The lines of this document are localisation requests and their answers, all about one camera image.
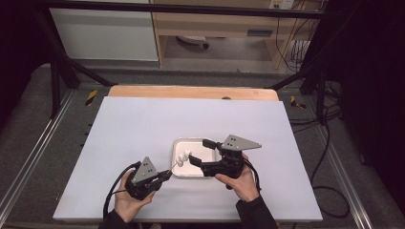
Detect white metal tray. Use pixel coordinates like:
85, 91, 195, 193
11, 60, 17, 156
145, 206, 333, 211
171, 136, 224, 179

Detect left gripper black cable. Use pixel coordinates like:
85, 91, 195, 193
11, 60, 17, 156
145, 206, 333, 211
102, 160, 141, 220

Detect person's right hand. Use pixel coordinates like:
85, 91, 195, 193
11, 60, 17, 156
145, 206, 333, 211
214, 152, 261, 203

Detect office chair base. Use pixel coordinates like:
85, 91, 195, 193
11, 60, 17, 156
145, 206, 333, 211
176, 34, 210, 50

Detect person's left hand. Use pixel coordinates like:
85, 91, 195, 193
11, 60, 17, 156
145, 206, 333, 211
113, 170, 157, 224

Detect wall power outlet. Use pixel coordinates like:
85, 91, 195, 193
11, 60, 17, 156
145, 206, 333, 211
268, 0, 296, 10

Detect aluminium rail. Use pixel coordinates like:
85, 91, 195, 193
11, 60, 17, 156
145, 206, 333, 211
313, 118, 375, 229
0, 90, 77, 220

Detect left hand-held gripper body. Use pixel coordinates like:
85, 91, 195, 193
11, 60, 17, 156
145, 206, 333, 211
124, 156, 164, 201

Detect black metal frame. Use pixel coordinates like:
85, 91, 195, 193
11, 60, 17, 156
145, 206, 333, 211
32, 0, 361, 119

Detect hanging black cables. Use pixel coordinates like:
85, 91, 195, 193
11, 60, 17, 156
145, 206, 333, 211
275, 0, 323, 73

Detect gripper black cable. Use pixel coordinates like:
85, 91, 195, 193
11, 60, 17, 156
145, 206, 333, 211
102, 160, 141, 220
243, 157, 263, 193

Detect wooden desk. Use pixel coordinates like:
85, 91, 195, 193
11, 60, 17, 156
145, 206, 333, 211
149, 0, 321, 70

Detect black floor cable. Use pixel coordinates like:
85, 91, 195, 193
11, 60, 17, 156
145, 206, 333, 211
309, 104, 352, 219

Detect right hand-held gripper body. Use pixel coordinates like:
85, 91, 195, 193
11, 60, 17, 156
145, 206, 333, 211
202, 134, 263, 179

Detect white cabinet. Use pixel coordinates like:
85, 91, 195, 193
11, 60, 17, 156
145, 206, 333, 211
49, 7, 160, 62

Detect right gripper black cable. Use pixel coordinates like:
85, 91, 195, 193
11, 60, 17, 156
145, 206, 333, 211
243, 157, 263, 193

